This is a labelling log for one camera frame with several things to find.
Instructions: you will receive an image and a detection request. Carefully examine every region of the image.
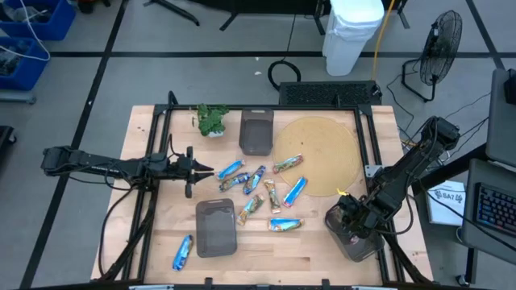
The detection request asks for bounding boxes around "grey desk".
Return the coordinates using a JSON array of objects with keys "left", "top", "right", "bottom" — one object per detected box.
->
[
  {"left": 485, "top": 67, "right": 516, "bottom": 168},
  {"left": 459, "top": 158, "right": 516, "bottom": 267}
]

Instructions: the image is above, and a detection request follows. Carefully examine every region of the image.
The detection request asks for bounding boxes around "light blue granola bar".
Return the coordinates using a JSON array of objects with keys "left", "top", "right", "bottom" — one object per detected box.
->
[
  {"left": 216, "top": 159, "right": 246, "bottom": 180},
  {"left": 235, "top": 193, "right": 266, "bottom": 227},
  {"left": 282, "top": 176, "right": 309, "bottom": 209},
  {"left": 268, "top": 217, "right": 306, "bottom": 233}
]

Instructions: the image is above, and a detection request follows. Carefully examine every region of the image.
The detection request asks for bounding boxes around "coiled black cable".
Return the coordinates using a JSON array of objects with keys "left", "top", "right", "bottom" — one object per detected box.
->
[{"left": 267, "top": 59, "right": 302, "bottom": 92}]

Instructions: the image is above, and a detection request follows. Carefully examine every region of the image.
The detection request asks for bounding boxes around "round woven tan placemat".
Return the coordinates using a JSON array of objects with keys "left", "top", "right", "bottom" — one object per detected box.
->
[{"left": 273, "top": 116, "right": 363, "bottom": 198}]

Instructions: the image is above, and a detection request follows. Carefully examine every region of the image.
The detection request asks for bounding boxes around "blue plastic storage bin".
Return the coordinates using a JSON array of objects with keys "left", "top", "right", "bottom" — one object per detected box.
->
[
  {"left": 0, "top": 36, "right": 52, "bottom": 92},
  {"left": 0, "top": 0, "right": 77, "bottom": 41}
]

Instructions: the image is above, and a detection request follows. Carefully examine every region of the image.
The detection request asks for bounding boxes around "yellow hanging cable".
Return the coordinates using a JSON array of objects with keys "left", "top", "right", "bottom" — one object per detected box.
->
[{"left": 370, "top": 0, "right": 398, "bottom": 81}]

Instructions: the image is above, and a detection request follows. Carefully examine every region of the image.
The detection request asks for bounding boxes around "black floor fan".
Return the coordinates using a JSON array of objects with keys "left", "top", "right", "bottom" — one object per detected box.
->
[{"left": 401, "top": 10, "right": 464, "bottom": 102}]

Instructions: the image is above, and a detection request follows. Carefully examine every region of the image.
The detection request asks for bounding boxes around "dark blue granola bar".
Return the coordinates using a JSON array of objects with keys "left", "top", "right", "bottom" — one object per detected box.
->
[
  {"left": 243, "top": 164, "right": 267, "bottom": 196},
  {"left": 218, "top": 172, "right": 250, "bottom": 193},
  {"left": 172, "top": 234, "right": 194, "bottom": 272}
]

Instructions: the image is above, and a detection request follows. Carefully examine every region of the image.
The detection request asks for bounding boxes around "white cable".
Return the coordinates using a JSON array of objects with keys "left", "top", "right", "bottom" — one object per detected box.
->
[{"left": 0, "top": 0, "right": 52, "bottom": 62}]

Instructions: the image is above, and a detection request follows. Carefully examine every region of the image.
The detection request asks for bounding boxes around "white trash bin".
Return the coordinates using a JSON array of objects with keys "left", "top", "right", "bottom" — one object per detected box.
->
[{"left": 321, "top": 0, "right": 386, "bottom": 77}]

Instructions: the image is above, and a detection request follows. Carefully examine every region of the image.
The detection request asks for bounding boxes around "black partition panel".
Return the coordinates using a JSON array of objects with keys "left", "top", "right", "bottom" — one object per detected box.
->
[{"left": 143, "top": 0, "right": 410, "bottom": 35}]

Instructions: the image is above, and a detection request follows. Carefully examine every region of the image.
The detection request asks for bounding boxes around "grey translucent plastic bin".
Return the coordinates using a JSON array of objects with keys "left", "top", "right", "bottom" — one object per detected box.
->
[
  {"left": 238, "top": 107, "right": 275, "bottom": 157},
  {"left": 195, "top": 197, "right": 238, "bottom": 259},
  {"left": 324, "top": 203, "right": 385, "bottom": 263}
]

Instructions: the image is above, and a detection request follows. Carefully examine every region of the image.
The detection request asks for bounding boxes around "black computer keyboard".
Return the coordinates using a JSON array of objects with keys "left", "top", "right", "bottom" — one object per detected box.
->
[{"left": 474, "top": 181, "right": 516, "bottom": 238}]

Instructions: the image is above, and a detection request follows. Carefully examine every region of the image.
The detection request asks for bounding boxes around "white labelled box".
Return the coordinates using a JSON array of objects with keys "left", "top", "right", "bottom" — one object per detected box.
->
[{"left": 426, "top": 180, "right": 468, "bottom": 227}]

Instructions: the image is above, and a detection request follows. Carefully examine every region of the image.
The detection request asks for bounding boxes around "green plant in white pot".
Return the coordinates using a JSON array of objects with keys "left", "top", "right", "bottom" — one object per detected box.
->
[{"left": 192, "top": 103, "right": 230, "bottom": 139}]

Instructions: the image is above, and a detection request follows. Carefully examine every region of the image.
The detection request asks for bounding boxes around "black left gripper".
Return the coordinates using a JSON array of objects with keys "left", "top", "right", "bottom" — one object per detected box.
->
[{"left": 160, "top": 146, "right": 215, "bottom": 199}]

